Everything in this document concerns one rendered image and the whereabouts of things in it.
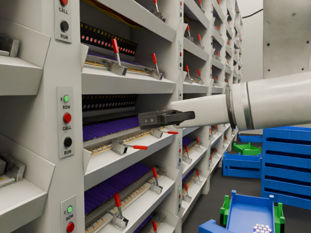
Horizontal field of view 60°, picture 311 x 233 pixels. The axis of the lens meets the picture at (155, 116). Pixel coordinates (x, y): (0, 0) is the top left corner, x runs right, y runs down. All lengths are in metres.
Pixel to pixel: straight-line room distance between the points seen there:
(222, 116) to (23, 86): 0.31
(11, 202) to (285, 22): 0.50
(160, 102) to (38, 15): 0.72
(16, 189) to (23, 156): 0.06
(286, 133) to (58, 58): 1.49
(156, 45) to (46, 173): 0.78
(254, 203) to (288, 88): 1.13
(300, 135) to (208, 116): 1.34
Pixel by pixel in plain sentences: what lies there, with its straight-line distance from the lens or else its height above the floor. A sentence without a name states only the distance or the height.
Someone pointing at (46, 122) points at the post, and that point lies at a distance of 0.47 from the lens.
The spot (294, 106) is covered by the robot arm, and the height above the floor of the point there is 0.66.
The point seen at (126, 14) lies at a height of 0.88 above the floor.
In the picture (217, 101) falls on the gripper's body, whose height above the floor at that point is 0.66.
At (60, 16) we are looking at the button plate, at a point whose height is 0.80.
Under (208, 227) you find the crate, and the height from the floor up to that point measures 0.20.
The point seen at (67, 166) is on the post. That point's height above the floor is 0.54.
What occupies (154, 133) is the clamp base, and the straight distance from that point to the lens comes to 0.94.
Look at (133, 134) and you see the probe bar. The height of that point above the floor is 0.55.
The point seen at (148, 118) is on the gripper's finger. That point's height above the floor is 0.63.
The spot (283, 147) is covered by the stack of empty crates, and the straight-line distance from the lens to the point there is 1.79.
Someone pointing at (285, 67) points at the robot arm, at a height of 0.72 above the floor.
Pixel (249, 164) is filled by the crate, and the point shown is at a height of 0.11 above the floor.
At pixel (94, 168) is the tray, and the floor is 0.51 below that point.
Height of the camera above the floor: 0.68
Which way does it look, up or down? 5 degrees down
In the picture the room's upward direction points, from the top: straight up
